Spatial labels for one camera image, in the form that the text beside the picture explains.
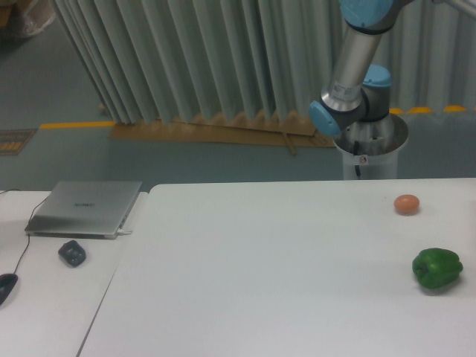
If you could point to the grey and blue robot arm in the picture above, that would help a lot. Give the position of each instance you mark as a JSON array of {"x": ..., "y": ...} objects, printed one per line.
[{"x": 353, "y": 74}]

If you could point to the brown cardboard sheet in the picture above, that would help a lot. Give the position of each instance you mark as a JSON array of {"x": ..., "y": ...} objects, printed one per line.
[{"x": 292, "y": 132}]

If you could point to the white usb plug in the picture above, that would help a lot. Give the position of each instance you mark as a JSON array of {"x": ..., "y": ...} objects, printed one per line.
[{"x": 123, "y": 232}]

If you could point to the grey-green pleated curtain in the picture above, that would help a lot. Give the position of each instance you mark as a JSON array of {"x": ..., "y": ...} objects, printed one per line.
[{"x": 178, "y": 59}]

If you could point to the brown egg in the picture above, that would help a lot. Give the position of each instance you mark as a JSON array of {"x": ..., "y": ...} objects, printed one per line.
[{"x": 406, "y": 204}]

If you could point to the silver closed laptop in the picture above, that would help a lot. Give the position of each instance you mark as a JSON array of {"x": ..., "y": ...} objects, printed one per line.
[{"x": 96, "y": 209}]

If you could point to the small black controller device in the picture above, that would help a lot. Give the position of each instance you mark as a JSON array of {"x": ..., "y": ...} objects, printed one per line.
[{"x": 72, "y": 253}]

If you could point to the green bell pepper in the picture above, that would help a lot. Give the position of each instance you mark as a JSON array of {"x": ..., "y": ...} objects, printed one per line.
[{"x": 435, "y": 268}]

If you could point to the black computer mouse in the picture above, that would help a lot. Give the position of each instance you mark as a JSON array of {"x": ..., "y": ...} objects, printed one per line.
[{"x": 8, "y": 282}]

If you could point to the clear plastic bag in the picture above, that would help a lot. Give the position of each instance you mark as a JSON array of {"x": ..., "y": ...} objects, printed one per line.
[{"x": 34, "y": 16}]

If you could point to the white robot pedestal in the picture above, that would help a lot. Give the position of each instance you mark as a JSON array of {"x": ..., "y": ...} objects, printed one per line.
[{"x": 370, "y": 150}]

